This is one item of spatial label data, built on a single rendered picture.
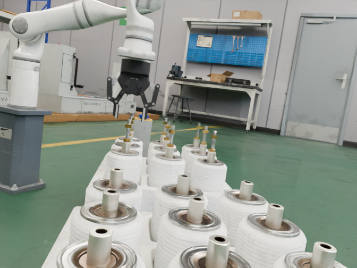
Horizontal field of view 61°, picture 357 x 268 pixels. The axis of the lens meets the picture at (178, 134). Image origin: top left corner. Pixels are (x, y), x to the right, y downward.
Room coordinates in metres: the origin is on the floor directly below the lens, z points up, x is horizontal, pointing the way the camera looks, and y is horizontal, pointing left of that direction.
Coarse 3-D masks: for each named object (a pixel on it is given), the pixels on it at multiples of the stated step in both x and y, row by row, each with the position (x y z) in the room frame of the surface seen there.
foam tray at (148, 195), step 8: (104, 160) 0.98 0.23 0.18; (144, 160) 1.07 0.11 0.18; (104, 168) 0.88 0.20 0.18; (144, 168) 0.95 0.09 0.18; (96, 176) 0.79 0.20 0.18; (104, 176) 0.82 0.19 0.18; (144, 176) 0.86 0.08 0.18; (144, 184) 0.78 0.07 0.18; (144, 192) 0.74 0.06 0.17; (152, 192) 0.74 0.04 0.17; (208, 192) 0.78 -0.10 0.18; (144, 200) 0.74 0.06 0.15; (152, 200) 0.74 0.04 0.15; (208, 200) 0.76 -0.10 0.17; (216, 200) 0.76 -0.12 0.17; (144, 208) 0.74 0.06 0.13; (152, 208) 0.74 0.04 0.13; (208, 208) 0.76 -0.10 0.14; (216, 208) 0.76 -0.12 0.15
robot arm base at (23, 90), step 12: (12, 60) 1.09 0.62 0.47; (12, 72) 1.09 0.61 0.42; (24, 72) 1.08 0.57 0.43; (36, 72) 1.11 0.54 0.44; (12, 84) 1.08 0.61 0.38; (24, 84) 1.08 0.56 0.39; (36, 84) 1.12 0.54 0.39; (12, 96) 1.08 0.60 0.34; (24, 96) 1.08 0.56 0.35; (36, 96) 1.12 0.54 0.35; (24, 108) 1.09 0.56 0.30; (36, 108) 1.14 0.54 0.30
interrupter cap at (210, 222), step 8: (176, 208) 0.43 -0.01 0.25; (184, 208) 0.44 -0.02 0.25; (168, 216) 0.40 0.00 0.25; (176, 216) 0.40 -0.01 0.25; (184, 216) 0.42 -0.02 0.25; (208, 216) 0.42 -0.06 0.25; (216, 216) 0.42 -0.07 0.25; (176, 224) 0.38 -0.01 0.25; (184, 224) 0.38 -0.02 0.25; (192, 224) 0.39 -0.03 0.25; (200, 224) 0.39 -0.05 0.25; (208, 224) 0.39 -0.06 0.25; (216, 224) 0.40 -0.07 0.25
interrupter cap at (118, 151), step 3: (111, 150) 0.79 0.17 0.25; (114, 150) 0.80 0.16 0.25; (117, 150) 0.81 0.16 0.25; (120, 150) 0.82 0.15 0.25; (132, 150) 0.83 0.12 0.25; (114, 153) 0.78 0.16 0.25; (117, 153) 0.77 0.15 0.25; (120, 153) 0.77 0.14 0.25; (123, 153) 0.78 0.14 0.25; (132, 153) 0.80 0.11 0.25; (135, 153) 0.80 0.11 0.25; (138, 153) 0.80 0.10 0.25
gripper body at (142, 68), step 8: (128, 64) 0.77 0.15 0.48; (136, 64) 0.77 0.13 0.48; (144, 64) 0.78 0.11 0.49; (120, 72) 0.80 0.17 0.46; (128, 72) 0.77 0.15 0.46; (136, 72) 0.77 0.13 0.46; (144, 72) 0.78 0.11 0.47; (120, 80) 0.79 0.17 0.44; (128, 80) 0.79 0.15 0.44; (136, 80) 0.80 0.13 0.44; (144, 80) 0.80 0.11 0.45; (128, 88) 0.79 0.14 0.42; (136, 88) 0.80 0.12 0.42; (144, 88) 0.80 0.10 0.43
